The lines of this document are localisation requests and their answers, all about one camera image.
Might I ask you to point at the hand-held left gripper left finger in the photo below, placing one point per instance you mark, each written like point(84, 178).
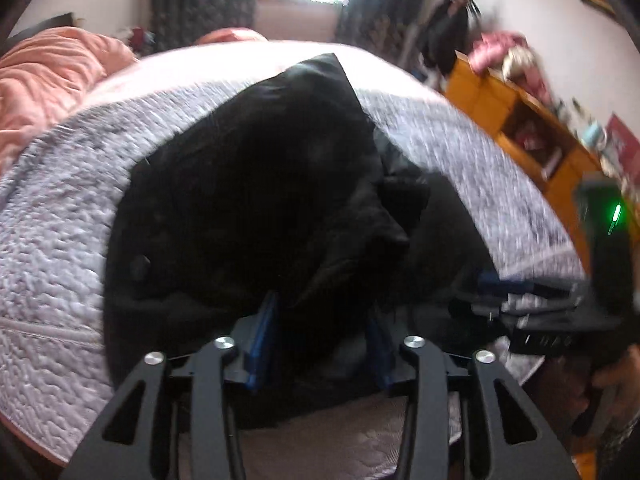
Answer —
point(261, 340)

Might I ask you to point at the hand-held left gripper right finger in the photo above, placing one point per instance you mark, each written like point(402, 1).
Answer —
point(378, 357)

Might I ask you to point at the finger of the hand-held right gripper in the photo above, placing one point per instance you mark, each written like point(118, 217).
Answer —
point(520, 307)
point(530, 285)

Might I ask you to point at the black pants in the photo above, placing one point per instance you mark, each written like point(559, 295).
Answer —
point(250, 185)

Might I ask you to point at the person's right hand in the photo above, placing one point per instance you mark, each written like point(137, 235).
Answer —
point(617, 375)

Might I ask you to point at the red box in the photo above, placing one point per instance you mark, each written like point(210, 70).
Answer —
point(625, 142)

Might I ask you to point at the teal cup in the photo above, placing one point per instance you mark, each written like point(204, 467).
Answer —
point(594, 136)

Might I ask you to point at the orange wooden cabinet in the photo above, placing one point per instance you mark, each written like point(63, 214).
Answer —
point(475, 90)

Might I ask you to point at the grey quilted blanket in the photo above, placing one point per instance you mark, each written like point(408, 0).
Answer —
point(50, 235)

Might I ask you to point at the pink clothes pile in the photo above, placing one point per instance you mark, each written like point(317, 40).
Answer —
point(500, 45)

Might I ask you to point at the hanging dark clothes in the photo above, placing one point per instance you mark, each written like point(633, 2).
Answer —
point(445, 30)

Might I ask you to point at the bed with pink sheet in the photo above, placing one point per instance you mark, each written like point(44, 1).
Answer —
point(200, 57)

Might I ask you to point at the pink pillow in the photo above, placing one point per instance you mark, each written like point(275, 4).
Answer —
point(230, 36)

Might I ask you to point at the dark patterned curtain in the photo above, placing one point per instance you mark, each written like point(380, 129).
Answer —
point(385, 15)
point(200, 5)

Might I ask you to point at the red and dark clothes heap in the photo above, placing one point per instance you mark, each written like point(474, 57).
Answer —
point(141, 40)

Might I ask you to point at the pink fleece blanket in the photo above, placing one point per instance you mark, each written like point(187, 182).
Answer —
point(45, 80)

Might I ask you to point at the dark wooden headboard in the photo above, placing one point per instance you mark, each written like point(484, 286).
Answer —
point(40, 27)

